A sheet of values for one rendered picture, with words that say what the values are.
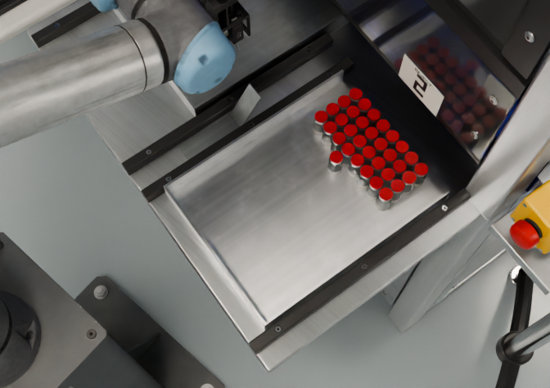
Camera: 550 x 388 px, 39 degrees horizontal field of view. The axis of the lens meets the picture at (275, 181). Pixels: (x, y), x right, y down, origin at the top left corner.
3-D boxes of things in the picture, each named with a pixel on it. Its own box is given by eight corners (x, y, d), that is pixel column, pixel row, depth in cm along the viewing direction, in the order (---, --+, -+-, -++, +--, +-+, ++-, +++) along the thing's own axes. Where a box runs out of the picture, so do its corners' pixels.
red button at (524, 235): (523, 218, 107) (531, 208, 104) (543, 241, 106) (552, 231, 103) (502, 233, 107) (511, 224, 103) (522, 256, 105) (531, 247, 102)
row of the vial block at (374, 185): (321, 120, 124) (322, 107, 119) (392, 205, 118) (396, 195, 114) (309, 128, 123) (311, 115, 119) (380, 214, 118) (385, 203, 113)
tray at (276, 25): (272, -85, 139) (272, -99, 136) (362, 13, 131) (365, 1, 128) (111, 8, 132) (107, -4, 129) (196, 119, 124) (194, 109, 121)
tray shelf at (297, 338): (257, -96, 143) (257, -103, 141) (516, 190, 121) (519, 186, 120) (29, 35, 132) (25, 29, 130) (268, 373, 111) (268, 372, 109)
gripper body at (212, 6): (208, 64, 110) (201, 15, 99) (175, 22, 113) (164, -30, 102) (252, 37, 112) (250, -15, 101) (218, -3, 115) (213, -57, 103)
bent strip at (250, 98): (250, 101, 125) (250, 83, 120) (262, 114, 124) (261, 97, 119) (178, 148, 122) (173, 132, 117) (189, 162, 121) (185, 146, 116)
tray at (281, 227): (340, 80, 127) (342, 69, 123) (444, 200, 119) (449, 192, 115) (166, 194, 119) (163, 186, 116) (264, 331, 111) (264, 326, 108)
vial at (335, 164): (335, 160, 121) (337, 147, 117) (344, 169, 120) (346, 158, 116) (324, 167, 121) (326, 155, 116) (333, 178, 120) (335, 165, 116)
